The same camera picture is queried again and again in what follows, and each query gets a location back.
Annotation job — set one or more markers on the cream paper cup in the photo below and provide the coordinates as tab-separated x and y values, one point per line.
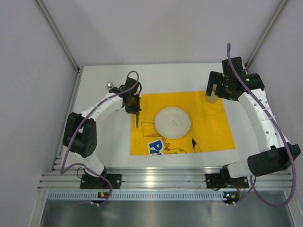
213	97

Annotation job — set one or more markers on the metal spoon green handle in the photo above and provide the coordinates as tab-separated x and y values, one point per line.
110	87

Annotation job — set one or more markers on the right aluminium corner post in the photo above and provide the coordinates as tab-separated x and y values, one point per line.
274	18

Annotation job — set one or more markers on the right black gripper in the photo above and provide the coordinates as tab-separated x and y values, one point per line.
213	83

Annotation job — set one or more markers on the slotted cable duct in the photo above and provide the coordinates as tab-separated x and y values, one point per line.
143	195

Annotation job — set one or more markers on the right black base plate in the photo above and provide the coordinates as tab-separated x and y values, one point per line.
216	182

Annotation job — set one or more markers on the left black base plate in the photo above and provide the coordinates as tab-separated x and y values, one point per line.
92	182

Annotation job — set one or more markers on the left aluminium corner post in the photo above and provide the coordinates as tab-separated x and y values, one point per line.
45	12

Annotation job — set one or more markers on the aluminium mounting rail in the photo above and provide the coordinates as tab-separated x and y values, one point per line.
156	178

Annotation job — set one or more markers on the aluminium corner post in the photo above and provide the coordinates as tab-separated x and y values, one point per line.
274	18
45	12

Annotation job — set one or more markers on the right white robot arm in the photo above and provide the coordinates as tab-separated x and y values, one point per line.
248	89

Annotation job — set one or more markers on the yellow printed cloth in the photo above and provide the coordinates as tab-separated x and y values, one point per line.
210	129

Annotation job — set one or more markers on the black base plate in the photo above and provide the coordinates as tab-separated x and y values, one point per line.
92	182
216	182

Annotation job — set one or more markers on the metal fork green handle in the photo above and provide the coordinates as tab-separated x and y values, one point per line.
137	121

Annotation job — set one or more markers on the cream upturned bowl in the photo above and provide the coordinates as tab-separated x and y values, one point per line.
172	123

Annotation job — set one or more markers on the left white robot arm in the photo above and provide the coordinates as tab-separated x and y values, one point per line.
81	133

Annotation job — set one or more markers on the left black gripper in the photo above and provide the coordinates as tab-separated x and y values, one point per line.
132	109

